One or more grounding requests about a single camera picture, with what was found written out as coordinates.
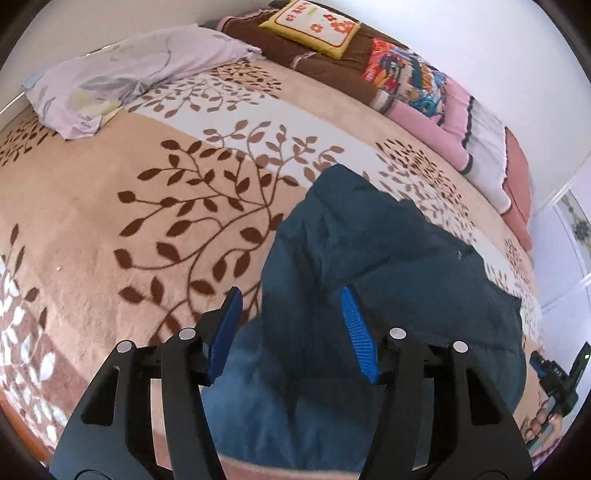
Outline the dark blue puffer jacket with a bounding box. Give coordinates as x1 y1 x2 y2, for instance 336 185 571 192
202 165 526 472

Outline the person's right hand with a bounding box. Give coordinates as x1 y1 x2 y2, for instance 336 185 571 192
520 398 563 468

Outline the beige leaf-pattern bed blanket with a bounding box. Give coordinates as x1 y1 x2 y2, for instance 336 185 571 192
0 57 546 476

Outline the terracotta red pillow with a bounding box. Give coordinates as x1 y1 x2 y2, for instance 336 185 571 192
502 128 532 252

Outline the pink white striped folded blanket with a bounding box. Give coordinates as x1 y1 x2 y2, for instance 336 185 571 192
387 78 522 214

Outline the lilac floral cloth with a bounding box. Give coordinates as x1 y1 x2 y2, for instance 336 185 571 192
23 24 263 140

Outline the colourful cartoon cushion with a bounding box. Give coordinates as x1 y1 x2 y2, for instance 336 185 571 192
362 38 448 126

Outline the brown striped blanket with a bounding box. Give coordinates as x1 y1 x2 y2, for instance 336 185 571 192
205 1 405 114

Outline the yellow embroidered cushion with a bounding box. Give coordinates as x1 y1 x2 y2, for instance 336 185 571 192
259 1 361 60

